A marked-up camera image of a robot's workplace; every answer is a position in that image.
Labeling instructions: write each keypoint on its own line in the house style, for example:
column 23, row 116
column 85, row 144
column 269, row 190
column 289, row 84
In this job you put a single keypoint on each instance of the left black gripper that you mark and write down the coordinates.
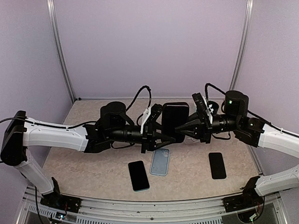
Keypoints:
column 150, row 138

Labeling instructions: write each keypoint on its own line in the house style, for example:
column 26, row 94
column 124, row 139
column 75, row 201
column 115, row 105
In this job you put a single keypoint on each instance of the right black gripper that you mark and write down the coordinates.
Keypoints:
column 202, row 129

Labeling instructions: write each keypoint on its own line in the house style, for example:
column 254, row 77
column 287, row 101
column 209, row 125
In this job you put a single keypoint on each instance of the light blue phone case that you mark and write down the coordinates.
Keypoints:
column 160, row 162

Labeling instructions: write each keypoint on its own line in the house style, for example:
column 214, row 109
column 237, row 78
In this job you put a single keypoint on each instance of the clear phone case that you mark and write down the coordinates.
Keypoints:
column 189, row 141

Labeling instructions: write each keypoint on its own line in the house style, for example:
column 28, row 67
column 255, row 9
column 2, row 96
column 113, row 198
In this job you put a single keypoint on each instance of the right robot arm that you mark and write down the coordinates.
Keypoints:
column 253, row 131

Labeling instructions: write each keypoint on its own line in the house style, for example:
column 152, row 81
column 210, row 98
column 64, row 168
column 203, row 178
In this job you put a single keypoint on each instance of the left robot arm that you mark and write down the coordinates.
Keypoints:
column 114, row 125

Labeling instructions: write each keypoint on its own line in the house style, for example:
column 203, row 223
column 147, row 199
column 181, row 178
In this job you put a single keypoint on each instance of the black phone teal edge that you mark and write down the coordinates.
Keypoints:
column 138, row 176

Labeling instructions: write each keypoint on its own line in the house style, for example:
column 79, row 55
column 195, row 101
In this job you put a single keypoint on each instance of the dark green mug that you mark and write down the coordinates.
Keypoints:
column 213, row 107

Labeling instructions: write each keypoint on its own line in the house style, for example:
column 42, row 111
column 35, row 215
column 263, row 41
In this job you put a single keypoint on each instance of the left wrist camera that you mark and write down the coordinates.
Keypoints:
column 151, row 113

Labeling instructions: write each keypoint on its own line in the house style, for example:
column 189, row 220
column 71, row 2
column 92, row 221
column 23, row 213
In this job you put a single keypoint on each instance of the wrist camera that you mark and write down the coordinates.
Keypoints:
column 151, row 113
column 203, row 110

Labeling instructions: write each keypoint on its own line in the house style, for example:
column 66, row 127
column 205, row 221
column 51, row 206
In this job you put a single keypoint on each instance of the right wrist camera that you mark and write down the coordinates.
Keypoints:
column 203, row 110

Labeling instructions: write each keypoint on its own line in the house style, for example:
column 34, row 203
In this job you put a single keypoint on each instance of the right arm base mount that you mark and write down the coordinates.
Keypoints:
column 248, row 198

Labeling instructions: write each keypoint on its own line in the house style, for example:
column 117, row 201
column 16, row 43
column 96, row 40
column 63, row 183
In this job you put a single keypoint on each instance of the aluminium frame rail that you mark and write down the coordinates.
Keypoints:
column 99, row 211

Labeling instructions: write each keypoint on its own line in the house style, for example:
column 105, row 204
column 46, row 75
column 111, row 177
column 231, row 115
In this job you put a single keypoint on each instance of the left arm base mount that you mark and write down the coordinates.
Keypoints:
column 61, row 202

